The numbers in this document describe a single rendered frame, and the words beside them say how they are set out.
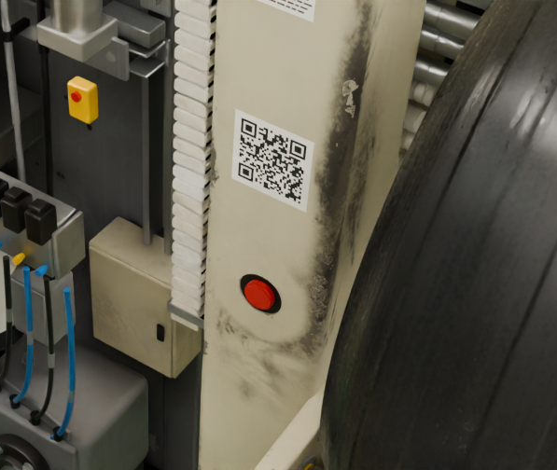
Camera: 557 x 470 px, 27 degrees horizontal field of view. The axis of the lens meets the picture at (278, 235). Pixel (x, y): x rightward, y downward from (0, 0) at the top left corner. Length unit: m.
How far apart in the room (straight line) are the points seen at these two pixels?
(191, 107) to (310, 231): 0.15
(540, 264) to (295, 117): 0.30
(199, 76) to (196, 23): 0.05
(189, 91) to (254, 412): 0.37
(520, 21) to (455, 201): 0.13
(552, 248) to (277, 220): 0.36
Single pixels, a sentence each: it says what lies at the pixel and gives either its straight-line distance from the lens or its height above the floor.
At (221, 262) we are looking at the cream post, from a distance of 1.09.
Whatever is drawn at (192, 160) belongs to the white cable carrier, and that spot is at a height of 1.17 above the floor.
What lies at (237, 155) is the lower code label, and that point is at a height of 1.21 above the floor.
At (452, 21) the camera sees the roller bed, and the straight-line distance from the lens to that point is 1.31.
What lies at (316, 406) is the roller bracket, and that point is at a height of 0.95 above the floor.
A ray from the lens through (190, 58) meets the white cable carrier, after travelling 0.98.
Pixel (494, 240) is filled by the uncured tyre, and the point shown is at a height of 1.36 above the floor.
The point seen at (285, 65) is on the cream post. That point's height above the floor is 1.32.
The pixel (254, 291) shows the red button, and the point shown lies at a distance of 1.08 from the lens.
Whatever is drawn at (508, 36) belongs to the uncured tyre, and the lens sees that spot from 0.77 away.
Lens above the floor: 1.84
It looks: 43 degrees down
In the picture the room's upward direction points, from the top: 6 degrees clockwise
